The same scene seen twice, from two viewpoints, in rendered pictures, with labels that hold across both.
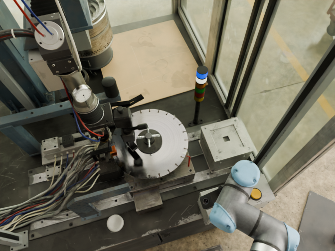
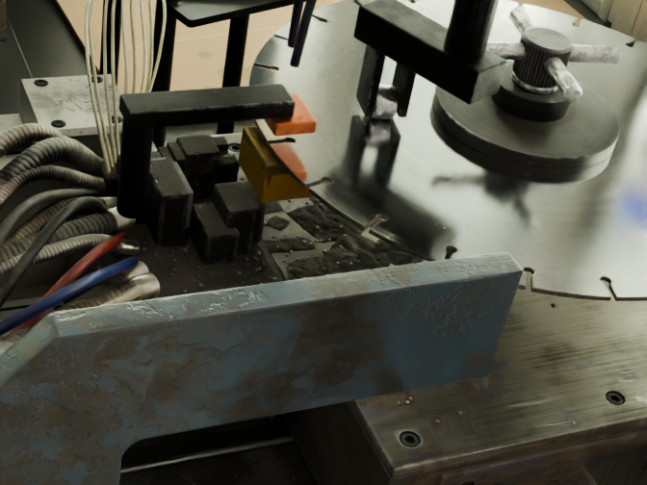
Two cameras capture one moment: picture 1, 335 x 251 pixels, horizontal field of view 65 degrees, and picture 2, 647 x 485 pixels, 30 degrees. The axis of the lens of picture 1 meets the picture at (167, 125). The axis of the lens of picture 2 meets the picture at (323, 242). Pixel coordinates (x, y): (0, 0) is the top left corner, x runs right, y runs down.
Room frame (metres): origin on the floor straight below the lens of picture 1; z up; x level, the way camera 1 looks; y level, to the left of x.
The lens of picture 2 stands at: (-0.08, 0.36, 1.30)
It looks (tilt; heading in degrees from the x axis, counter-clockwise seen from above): 36 degrees down; 344
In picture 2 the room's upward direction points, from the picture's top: 11 degrees clockwise
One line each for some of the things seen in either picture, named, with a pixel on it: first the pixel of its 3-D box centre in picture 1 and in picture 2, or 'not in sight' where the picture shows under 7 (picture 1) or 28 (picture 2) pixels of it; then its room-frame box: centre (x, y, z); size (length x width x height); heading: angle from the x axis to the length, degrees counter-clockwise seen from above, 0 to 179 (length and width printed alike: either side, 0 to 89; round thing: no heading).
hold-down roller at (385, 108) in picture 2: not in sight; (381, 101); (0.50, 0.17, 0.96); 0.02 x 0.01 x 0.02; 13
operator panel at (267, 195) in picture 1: (234, 200); not in sight; (0.27, -0.26, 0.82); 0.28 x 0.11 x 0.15; 103
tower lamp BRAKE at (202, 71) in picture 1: (202, 72); not in sight; (0.70, -0.15, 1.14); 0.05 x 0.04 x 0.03; 13
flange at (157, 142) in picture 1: (149, 140); (529, 100); (0.50, 0.08, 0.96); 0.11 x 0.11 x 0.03
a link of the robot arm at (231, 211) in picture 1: (234, 211); not in sight; (0.14, -0.17, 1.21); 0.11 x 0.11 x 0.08; 56
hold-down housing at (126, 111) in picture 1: (125, 124); not in sight; (0.46, 0.15, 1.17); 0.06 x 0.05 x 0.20; 94
